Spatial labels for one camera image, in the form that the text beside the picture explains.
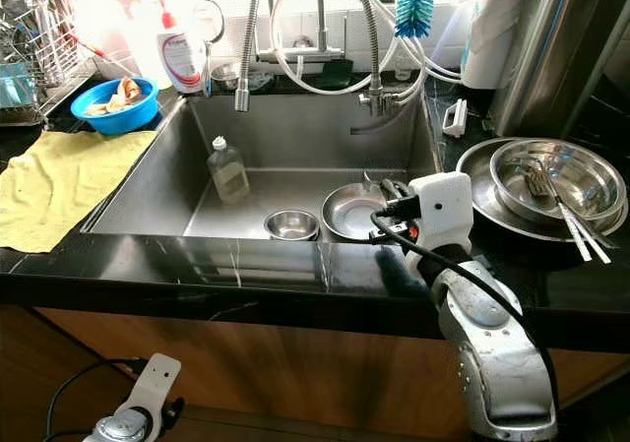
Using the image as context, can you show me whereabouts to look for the large steel bowl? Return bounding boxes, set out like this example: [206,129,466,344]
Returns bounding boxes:
[490,139,628,228]

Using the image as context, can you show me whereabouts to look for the medium steel bowl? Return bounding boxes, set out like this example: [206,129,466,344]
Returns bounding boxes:
[321,183,395,242]

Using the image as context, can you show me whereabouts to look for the wide steel basin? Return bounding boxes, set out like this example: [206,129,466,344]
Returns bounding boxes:
[456,137,630,243]

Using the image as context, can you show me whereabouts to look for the white plastic peeler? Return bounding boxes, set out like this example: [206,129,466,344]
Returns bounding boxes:
[441,97,469,139]

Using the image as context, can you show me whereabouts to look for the small steel bowl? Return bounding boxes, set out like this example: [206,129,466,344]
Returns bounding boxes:
[264,210,321,241]

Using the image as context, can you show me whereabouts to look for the stainless steel sink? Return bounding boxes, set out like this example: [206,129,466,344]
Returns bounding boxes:
[81,93,459,241]

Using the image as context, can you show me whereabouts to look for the dark green sponge holder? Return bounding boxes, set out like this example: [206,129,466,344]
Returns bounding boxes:
[315,58,353,89]

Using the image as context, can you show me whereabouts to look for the brown wooden cabinet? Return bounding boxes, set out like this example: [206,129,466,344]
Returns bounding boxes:
[0,304,630,442]

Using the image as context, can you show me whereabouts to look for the steel gooseneck faucet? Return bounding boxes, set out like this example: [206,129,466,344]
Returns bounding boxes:
[349,0,429,118]

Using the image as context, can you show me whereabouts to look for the steel fork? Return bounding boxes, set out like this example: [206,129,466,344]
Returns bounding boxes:
[522,161,557,202]

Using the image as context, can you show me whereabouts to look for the clear plastic bottle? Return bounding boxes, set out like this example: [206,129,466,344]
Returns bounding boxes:
[208,136,247,205]

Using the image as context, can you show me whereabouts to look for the white jug blue label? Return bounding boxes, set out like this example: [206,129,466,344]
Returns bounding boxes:
[458,0,547,91]

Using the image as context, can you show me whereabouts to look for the blue bottle brush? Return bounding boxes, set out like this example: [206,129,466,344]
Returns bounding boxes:
[394,0,439,39]

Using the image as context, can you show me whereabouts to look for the small steel tap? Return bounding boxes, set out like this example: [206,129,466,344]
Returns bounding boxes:
[256,0,331,64]

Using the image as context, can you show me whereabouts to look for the tiny steel bowl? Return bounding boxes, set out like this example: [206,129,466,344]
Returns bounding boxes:
[210,61,247,91]

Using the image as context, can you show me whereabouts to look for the tall stainless steel appliance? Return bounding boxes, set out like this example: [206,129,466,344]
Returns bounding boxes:
[487,0,630,138]

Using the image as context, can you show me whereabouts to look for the teal plastic cup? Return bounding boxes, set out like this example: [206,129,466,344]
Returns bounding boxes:
[0,63,38,108]

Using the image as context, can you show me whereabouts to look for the yellow dish cloth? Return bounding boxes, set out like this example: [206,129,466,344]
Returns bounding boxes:
[0,130,158,254]

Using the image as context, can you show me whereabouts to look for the white dish soap pump bottle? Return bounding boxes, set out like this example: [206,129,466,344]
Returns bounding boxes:
[156,0,208,95]

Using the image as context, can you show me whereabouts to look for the blue plastic bowl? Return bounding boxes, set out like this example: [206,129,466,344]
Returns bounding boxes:
[71,77,159,135]

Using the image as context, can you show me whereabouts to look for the brown food scraps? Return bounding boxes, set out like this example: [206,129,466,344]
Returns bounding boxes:
[87,78,144,116]

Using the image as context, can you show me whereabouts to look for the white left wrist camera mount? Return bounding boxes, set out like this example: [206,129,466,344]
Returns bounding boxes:
[120,353,182,423]

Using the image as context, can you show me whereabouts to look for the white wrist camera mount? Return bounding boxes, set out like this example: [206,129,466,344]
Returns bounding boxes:
[404,171,475,256]
[120,353,182,423]

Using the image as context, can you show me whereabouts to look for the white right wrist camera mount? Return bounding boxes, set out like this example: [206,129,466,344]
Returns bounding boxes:
[404,171,475,256]

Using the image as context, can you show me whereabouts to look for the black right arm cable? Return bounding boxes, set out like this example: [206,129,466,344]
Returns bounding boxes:
[369,201,562,413]

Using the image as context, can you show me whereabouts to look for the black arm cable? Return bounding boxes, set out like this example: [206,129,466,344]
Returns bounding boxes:
[47,358,149,442]
[369,201,562,413]

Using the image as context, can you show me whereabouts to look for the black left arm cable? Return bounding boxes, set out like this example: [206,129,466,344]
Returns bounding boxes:
[47,358,149,442]

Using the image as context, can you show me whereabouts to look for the white looped flexible hose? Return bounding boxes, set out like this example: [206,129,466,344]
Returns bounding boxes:
[269,0,405,96]

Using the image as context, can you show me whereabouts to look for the steel pull-out sprayer hose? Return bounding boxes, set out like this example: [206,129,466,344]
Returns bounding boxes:
[234,0,272,113]

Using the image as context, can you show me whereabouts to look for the round wire strainer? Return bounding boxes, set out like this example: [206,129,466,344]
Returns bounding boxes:
[192,0,225,44]

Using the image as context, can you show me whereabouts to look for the wire dish rack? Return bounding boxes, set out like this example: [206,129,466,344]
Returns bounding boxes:
[0,0,95,128]

